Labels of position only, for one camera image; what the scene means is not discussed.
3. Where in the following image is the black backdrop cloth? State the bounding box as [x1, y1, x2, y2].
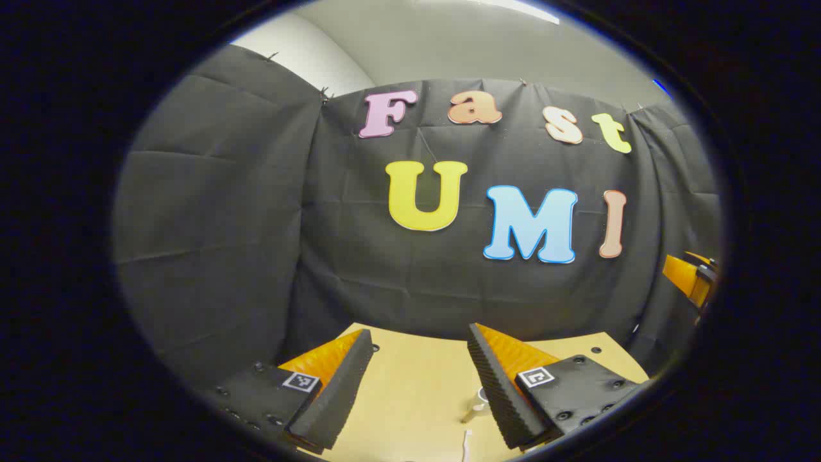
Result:
[112, 44, 724, 386]

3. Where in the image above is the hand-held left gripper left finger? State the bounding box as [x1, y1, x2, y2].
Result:
[205, 329, 375, 453]

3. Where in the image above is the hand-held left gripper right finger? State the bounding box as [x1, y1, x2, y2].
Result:
[466, 322, 645, 450]

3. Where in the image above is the light wooden desktop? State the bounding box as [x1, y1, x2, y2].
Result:
[282, 322, 650, 462]

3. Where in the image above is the white cup with wooden handle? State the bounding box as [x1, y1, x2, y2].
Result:
[461, 387, 491, 424]

